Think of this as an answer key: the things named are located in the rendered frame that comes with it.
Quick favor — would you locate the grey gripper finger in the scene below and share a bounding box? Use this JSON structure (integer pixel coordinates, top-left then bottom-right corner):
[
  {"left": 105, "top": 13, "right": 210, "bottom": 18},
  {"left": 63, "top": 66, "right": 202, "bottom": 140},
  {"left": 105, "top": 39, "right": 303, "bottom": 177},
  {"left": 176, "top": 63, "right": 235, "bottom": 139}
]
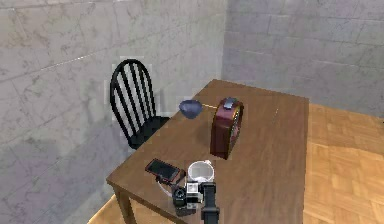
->
[
  {"left": 174, "top": 169, "right": 188, "bottom": 192},
  {"left": 155, "top": 177, "right": 175, "bottom": 199}
]

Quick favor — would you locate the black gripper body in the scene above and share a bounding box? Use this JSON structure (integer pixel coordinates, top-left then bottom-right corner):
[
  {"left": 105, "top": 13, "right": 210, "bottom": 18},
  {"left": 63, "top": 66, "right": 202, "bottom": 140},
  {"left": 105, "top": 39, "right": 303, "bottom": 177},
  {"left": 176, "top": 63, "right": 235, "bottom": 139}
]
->
[{"left": 171, "top": 186, "right": 198, "bottom": 217}]

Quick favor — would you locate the red phone with black screen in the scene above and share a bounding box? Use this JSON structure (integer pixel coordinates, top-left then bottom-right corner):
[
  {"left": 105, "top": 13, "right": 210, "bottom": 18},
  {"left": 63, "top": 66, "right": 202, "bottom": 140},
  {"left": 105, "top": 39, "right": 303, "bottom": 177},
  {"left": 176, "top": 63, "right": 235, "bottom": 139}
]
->
[{"left": 144, "top": 158, "right": 181, "bottom": 184}]

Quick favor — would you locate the white cup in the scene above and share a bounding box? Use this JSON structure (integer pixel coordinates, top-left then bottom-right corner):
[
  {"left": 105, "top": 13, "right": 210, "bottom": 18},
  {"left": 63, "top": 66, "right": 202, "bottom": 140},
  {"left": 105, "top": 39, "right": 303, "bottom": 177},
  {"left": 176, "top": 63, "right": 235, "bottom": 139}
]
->
[{"left": 186, "top": 159, "right": 216, "bottom": 184}]

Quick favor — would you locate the black spindle-back chair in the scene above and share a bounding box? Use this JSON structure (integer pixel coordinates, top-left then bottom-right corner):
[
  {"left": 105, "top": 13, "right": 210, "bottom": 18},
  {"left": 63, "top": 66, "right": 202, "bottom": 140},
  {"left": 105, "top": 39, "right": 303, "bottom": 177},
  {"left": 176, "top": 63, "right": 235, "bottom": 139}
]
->
[{"left": 109, "top": 58, "right": 172, "bottom": 151}]

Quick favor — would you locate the blue bowl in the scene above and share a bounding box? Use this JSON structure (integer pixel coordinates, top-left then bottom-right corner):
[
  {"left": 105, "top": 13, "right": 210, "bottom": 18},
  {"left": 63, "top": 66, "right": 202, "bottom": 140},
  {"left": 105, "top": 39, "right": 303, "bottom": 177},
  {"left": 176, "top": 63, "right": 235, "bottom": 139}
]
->
[{"left": 178, "top": 99, "right": 204, "bottom": 120}]

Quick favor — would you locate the brown wooden table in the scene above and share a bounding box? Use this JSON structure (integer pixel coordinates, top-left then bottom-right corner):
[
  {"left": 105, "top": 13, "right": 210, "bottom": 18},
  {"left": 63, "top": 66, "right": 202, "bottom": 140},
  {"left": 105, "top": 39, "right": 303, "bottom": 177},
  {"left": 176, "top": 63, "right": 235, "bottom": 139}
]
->
[{"left": 105, "top": 78, "right": 310, "bottom": 224}]

